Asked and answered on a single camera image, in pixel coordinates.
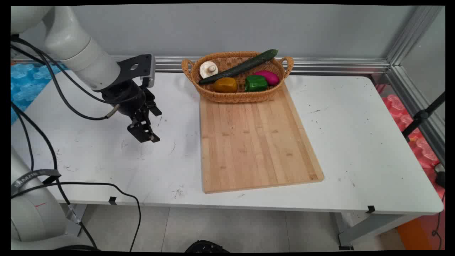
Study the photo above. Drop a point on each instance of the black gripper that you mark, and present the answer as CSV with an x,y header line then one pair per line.
x,y
122,97

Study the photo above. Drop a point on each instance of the yellow potato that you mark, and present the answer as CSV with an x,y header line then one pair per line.
x,y
224,85

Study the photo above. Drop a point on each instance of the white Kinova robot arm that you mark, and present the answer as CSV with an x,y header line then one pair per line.
x,y
71,42

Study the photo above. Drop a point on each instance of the white mushroom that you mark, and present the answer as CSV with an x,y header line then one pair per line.
x,y
208,70

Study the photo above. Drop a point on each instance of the woven wicker basket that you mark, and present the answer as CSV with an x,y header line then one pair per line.
x,y
234,96

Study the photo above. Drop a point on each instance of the black tape strip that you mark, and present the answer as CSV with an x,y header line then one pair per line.
x,y
370,209
112,200

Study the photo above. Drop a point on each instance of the dark green cucumber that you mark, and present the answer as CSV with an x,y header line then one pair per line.
x,y
241,67

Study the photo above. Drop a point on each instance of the bamboo cutting board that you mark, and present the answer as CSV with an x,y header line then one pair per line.
x,y
256,142

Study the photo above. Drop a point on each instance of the green bell pepper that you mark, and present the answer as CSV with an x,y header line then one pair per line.
x,y
256,84

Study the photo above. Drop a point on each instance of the blue foam mat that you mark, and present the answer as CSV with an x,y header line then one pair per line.
x,y
28,81

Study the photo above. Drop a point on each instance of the magenta eggplant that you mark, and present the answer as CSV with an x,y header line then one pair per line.
x,y
270,77

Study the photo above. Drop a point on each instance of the black round object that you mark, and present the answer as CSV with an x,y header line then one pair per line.
x,y
206,247

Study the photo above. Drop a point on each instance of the grey metal table leg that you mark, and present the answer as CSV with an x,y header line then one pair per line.
x,y
373,227

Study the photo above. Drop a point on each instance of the black tripod stand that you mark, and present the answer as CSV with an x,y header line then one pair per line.
x,y
421,115

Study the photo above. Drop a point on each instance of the red foam mat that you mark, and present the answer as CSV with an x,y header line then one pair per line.
x,y
423,149

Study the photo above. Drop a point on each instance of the orange floor object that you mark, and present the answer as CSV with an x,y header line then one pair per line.
x,y
414,234

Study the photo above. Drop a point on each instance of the black power plug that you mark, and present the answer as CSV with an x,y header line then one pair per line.
x,y
440,177

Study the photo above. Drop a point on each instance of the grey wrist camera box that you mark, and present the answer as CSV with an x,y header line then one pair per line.
x,y
150,71

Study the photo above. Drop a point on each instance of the black wrist camera mount plate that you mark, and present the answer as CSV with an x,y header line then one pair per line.
x,y
124,69

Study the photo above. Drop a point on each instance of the horizontal aluminium frame rail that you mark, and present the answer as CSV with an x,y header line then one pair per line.
x,y
337,65

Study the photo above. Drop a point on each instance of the aluminium frame side rail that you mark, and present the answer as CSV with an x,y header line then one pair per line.
x,y
419,106

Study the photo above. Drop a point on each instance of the upright aluminium frame post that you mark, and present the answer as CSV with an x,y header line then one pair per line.
x,y
414,35

